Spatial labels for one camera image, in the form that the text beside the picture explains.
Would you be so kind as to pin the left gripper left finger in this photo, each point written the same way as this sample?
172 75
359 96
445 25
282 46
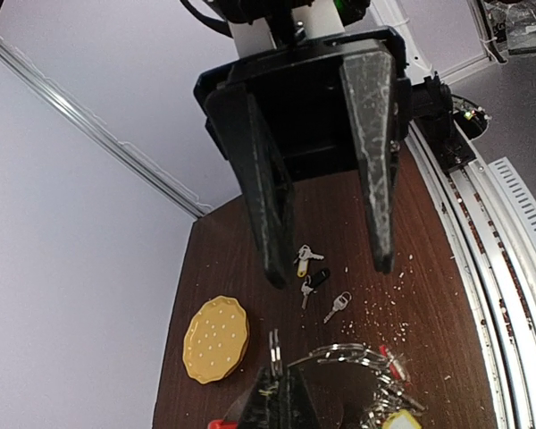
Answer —
260 404

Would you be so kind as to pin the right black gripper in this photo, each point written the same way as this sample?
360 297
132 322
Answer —
328 105

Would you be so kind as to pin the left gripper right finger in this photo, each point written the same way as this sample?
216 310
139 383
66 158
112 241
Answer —
304 399

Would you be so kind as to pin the keyring bundle with coloured tags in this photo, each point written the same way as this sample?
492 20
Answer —
365 388

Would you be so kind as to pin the single silver key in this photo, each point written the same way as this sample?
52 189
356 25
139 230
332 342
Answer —
339 304

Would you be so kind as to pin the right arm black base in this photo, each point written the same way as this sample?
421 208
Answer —
448 122

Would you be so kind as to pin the keys with black fob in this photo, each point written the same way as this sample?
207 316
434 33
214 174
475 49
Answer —
313 282

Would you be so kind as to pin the keys with yellow tag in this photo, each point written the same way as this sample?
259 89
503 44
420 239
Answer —
304 256

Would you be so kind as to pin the yellow dotted plate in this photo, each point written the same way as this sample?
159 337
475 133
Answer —
216 340

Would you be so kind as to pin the aluminium slotted front rail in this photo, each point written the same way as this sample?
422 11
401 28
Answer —
489 216

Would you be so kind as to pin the right aluminium frame post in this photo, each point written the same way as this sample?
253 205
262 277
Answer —
95 129

